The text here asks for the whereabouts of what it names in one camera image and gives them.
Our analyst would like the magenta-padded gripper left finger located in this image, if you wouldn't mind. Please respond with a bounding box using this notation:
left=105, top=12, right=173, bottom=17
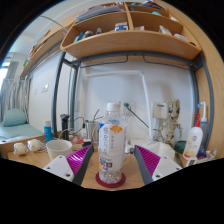
left=43, top=144, right=95, bottom=187

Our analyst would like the blue tube with white cap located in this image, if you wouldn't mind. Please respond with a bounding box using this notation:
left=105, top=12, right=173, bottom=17
left=43, top=120, right=54, bottom=142

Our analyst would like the wooden tree creature figurine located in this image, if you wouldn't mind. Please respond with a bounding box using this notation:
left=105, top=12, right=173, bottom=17
left=158, top=98, right=183, bottom=148

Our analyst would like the wooden shelf unit with items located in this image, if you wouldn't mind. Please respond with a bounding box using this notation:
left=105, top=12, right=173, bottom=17
left=59, top=0, right=203, bottom=61

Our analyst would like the flat round red coaster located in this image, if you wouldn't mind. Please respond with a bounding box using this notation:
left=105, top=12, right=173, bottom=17
left=95, top=171, right=127, bottom=189

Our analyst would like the white pump bottle red top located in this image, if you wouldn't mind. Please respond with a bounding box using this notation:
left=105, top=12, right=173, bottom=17
left=183, top=113, right=204, bottom=159

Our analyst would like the clear plastic water bottle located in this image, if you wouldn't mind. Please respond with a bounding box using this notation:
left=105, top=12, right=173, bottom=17
left=97, top=101, right=127, bottom=185

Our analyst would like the cream ceramic cup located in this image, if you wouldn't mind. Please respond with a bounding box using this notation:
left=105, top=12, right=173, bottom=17
left=45, top=139, right=74, bottom=162

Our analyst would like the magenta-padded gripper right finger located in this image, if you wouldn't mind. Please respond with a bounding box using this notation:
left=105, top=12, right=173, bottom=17
left=134, top=145, right=183, bottom=185

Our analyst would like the light wooden wardrobe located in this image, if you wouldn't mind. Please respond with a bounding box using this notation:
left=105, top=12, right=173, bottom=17
left=194, top=19, right=224, bottom=159

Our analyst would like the bed with teal bedding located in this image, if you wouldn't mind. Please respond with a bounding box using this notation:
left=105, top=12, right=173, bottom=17
left=0, top=108, right=44, bottom=141

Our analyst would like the black electric shaver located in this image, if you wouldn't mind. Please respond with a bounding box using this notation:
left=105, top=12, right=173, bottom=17
left=59, top=113, right=71, bottom=141

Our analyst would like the grey metal desk frame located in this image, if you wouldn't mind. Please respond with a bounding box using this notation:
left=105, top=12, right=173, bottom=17
left=51, top=49, right=214, bottom=151

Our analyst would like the white crumpled paper bag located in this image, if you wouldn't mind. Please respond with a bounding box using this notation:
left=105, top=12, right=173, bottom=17
left=143, top=141, right=183, bottom=168

